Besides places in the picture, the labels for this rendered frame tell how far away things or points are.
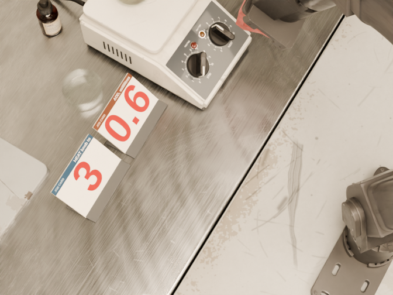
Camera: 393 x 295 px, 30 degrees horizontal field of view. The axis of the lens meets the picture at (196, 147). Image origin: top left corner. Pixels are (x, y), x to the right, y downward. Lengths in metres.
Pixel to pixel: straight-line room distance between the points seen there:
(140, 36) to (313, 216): 0.32
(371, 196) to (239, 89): 0.29
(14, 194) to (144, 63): 0.24
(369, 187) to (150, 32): 0.35
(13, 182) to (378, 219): 0.46
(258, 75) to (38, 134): 0.31
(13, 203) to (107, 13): 0.27
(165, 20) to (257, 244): 0.31
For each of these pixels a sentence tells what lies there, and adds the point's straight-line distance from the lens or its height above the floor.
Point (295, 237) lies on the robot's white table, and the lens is 0.95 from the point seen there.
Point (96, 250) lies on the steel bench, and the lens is 0.94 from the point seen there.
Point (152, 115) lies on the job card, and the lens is 0.99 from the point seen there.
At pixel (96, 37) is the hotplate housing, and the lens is 1.00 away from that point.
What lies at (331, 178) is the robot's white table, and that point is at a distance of 0.99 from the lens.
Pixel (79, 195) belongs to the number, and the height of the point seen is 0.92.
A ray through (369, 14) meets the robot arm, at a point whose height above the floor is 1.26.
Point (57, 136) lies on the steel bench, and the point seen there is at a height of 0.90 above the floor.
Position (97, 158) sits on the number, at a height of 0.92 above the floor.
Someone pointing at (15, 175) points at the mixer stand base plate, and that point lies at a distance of 0.98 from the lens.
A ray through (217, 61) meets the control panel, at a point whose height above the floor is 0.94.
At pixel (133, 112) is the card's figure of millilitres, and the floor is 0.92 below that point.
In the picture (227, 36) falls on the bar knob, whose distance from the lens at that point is 0.99.
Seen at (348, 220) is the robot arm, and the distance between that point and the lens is 0.85.
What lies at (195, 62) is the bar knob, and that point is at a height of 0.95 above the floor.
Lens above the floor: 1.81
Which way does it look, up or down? 68 degrees down
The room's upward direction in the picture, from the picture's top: 3 degrees clockwise
